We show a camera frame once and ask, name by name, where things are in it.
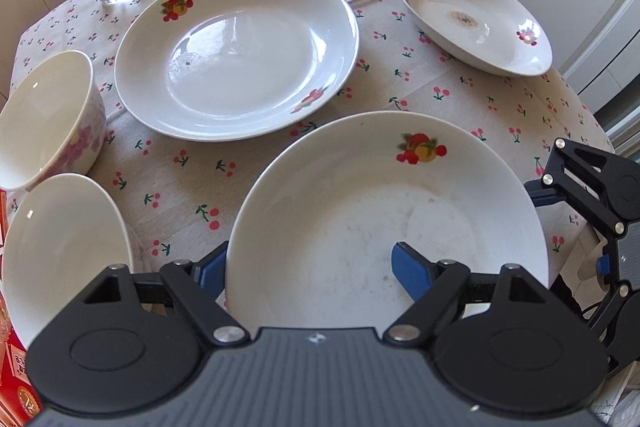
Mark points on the white plate brown stain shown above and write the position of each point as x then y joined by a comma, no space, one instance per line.
465,17

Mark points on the white plate fruit print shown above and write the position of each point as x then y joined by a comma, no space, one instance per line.
240,57
350,217

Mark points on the white bowl pink flowers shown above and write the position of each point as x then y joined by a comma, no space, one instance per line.
45,117

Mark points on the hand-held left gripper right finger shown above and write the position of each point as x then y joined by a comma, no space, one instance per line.
410,272

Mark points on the red printed box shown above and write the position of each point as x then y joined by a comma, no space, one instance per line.
15,382

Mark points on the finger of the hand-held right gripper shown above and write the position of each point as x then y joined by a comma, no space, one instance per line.
602,264
542,197

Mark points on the cherry print tablecloth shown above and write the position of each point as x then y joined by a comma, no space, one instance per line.
200,187

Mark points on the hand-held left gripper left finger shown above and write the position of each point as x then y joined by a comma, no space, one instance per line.
212,266

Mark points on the plain white bowl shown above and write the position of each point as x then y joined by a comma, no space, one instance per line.
60,242

